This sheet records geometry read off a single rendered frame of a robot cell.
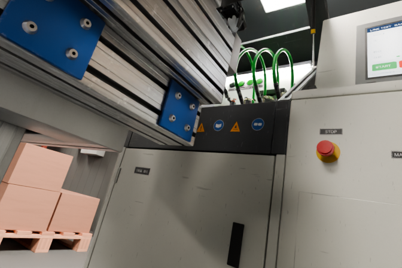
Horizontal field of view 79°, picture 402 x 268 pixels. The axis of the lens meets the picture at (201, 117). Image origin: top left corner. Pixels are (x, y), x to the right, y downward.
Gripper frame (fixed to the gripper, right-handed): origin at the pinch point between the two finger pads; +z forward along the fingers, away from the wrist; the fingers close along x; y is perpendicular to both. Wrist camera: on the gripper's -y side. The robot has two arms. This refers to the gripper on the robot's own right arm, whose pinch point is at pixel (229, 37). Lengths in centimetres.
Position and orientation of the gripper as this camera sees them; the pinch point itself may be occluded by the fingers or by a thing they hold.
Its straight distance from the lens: 94.9
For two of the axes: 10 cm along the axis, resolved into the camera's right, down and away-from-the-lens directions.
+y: -5.6, -3.9, -7.3
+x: 8.0, -0.4, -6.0
